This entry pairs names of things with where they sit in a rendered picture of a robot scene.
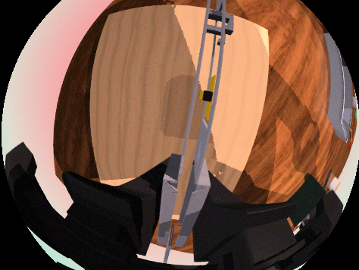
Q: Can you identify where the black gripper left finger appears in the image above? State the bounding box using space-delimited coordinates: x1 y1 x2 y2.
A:
61 157 170 256

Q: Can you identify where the light wooden cutting board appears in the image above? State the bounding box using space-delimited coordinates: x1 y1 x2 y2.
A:
89 5 269 220

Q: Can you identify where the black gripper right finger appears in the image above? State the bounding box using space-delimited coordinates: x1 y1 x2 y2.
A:
192 169 298 262

